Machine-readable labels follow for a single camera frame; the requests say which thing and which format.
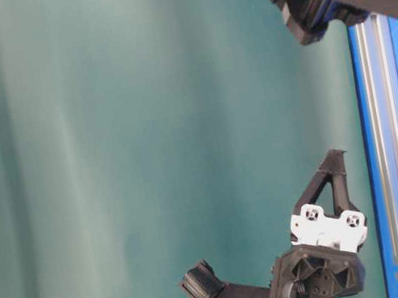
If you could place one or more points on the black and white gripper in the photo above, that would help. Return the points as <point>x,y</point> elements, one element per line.
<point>323,261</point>

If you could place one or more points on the vertical aluminium frame profile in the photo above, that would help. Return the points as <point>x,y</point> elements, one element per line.
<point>381,82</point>

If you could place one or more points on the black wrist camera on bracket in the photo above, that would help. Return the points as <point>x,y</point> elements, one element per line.
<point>201,282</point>

